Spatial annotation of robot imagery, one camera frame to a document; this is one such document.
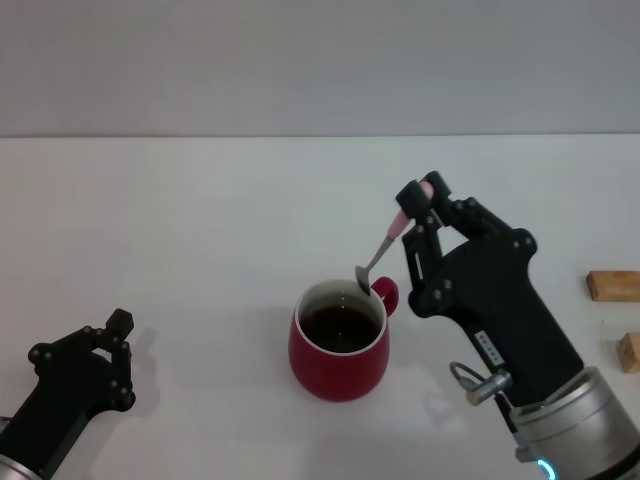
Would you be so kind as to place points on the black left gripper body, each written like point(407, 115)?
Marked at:
point(55, 400)

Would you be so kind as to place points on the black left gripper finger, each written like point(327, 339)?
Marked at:
point(65, 345)
point(122, 375)

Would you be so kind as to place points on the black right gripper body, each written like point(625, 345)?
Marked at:
point(495, 310)

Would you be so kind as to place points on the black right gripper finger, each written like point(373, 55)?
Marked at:
point(420, 265)
point(480, 220)

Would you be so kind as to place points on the red ceramic cup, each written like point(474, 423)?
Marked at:
point(335, 375)

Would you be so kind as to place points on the dark coffee liquid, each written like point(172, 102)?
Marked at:
point(340, 327)

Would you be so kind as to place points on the long wooden block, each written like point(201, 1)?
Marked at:
point(612, 286)

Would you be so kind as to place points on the short wooden block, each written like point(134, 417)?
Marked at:
point(631, 352)

